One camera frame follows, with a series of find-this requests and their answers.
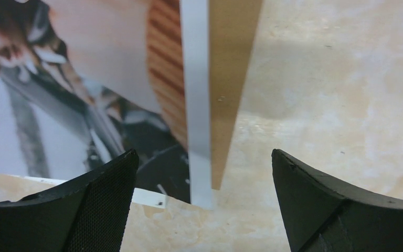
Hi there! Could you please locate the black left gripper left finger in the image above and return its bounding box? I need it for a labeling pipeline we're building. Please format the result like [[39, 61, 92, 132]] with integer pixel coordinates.
[[0, 150, 139, 251]]

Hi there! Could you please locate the glossy photo print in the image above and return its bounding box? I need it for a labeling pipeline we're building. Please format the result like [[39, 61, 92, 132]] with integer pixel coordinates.
[[0, 1, 213, 208]]

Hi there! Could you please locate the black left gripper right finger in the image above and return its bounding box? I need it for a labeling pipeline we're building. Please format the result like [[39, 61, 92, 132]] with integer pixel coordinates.
[[272, 149, 403, 251]]

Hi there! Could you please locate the brown fibreboard backing board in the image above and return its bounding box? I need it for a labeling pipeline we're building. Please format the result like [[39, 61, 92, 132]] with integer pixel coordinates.
[[209, 0, 262, 190]]

